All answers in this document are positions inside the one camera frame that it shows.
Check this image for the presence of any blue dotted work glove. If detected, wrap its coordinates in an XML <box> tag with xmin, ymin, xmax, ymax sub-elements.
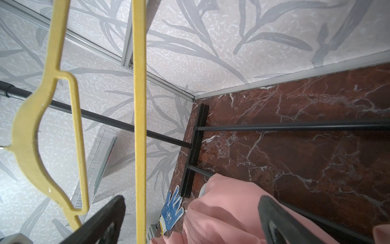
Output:
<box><xmin>159</xmin><ymin>186</ymin><xmax>185</xmax><ymax>235</ymax></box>

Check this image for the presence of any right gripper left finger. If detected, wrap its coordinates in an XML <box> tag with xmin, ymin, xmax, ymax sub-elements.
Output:
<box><xmin>62</xmin><ymin>195</ymin><xmax>126</xmax><ymax>244</ymax></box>

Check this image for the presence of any pink jacket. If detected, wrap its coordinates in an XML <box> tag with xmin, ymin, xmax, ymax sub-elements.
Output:
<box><xmin>149</xmin><ymin>173</ymin><xmax>390</xmax><ymax>244</ymax></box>

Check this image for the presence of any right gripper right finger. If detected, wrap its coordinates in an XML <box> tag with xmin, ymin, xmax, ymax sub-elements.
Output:
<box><xmin>258</xmin><ymin>196</ymin><xmax>323</xmax><ymax>244</ymax></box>

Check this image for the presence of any black clothes rack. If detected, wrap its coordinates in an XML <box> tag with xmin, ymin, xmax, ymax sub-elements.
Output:
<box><xmin>1</xmin><ymin>81</ymin><xmax>390</xmax><ymax>244</ymax></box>

